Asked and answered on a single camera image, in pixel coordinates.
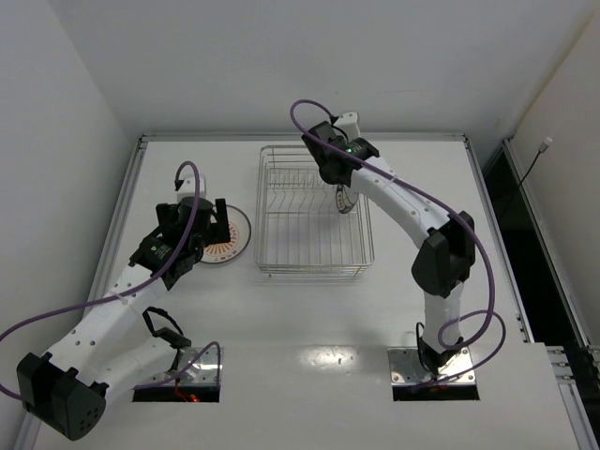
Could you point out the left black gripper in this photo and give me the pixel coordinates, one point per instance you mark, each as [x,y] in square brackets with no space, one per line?
[220,217]

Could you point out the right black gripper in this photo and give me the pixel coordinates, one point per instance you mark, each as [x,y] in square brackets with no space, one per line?
[331,171]

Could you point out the orange sunburst glass plate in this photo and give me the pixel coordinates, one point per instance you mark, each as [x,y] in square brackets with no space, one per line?
[240,233]

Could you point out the dark green rimmed plate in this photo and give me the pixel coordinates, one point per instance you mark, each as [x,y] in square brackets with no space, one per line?
[346,199]

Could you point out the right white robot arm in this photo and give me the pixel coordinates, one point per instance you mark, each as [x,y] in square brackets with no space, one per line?
[445,251]

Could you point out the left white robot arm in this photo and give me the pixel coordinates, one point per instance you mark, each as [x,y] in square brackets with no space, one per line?
[115,348]

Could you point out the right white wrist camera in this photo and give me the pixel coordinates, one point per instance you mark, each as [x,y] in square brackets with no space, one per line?
[348,122]

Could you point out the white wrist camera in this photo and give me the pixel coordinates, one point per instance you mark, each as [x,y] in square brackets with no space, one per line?
[348,122]
[188,187]

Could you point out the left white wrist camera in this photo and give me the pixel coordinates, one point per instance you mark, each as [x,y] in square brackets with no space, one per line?
[188,187]

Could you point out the steel wire dish rack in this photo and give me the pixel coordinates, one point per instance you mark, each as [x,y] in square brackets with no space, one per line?
[298,228]

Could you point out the left steel base plate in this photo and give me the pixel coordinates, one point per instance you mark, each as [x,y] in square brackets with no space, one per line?
[203,373]

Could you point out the steel base plate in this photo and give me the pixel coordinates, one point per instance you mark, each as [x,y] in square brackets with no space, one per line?
[203,373]
[406,369]

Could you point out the white wall plug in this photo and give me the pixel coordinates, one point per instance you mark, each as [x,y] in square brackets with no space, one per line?
[544,145]

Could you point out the right steel base plate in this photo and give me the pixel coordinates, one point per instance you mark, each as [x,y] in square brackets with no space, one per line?
[406,369]

